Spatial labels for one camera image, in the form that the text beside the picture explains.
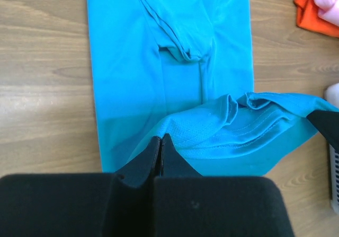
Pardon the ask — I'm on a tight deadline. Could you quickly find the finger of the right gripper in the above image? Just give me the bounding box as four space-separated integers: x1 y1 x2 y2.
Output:
307 110 339 148

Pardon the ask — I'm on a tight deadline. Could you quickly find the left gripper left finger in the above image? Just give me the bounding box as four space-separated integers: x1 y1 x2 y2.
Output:
115 137 161 189

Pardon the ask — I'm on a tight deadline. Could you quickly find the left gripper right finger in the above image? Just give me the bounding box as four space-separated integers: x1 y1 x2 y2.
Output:
160 133 202 178

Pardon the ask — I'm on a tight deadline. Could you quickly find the teal t shirt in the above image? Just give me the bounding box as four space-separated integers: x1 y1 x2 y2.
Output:
87 0 336 176

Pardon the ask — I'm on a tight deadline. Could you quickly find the white plastic laundry basket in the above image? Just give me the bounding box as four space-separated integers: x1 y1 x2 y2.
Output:
329 144 339 214

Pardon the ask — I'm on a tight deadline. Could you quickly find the orange folded t shirt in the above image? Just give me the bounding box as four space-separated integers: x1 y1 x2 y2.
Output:
294 0 338 38

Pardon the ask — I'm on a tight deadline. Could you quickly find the pink folded t shirt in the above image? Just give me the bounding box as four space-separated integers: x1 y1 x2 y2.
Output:
314 0 338 26

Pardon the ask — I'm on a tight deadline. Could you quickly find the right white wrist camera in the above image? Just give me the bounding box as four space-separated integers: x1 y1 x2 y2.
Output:
324 83 339 108

